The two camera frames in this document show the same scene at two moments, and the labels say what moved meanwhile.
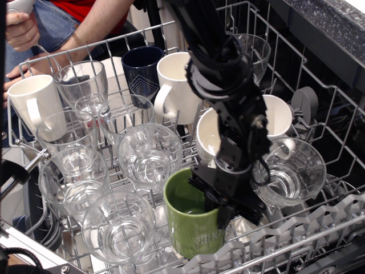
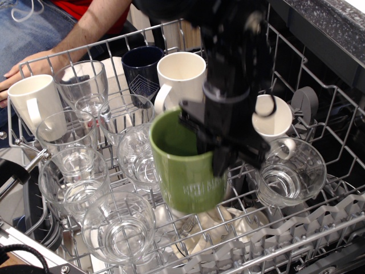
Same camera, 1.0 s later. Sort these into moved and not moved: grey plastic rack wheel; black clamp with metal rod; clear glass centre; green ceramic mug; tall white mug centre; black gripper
Moved: black gripper; green ceramic mug
Not moved: tall white mug centre; grey plastic rack wheel; clear glass centre; black clamp with metal rod
